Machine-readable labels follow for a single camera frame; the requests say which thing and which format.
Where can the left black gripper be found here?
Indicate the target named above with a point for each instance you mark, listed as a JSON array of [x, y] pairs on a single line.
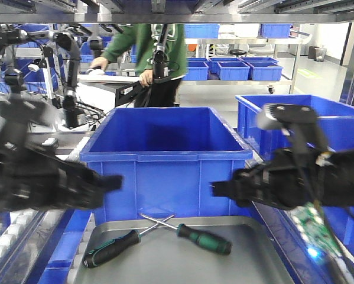
[[36, 178]]

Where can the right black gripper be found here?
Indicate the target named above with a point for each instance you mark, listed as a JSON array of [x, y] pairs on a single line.
[[279, 183]]

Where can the green black screwdriver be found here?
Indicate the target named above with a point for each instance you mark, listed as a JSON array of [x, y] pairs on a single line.
[[114, 247], [201, 238]]

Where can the blue bin behind tray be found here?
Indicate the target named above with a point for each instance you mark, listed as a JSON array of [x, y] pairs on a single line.
[[168, 158]]

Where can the large metal tray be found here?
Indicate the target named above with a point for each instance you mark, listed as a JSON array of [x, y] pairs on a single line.
[[162, 257]]

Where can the blue bin right side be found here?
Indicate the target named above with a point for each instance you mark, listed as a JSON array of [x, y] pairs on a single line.
[[303, 139]]

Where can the person in green jacket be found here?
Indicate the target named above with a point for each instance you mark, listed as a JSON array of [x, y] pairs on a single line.
[[159, 76]]

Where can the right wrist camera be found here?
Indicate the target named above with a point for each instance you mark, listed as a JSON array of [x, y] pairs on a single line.
[[275, 116]]

